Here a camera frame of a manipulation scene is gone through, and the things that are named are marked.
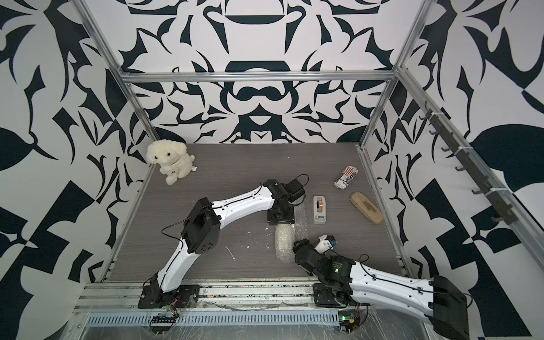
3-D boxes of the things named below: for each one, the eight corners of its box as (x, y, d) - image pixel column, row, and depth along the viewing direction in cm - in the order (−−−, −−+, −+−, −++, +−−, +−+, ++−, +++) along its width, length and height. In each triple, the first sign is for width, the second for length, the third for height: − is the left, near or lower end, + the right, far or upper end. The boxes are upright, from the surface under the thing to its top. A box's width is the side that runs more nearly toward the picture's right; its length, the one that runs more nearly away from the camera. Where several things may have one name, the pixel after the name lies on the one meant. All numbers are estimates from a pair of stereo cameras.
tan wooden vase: (376, 225, 92) (379, 222, 90) (348, 197, 101) (350, 194, 99) (383, 220, 94) (386, 217, 91) (355, 193, 102) (357, 190, 100)
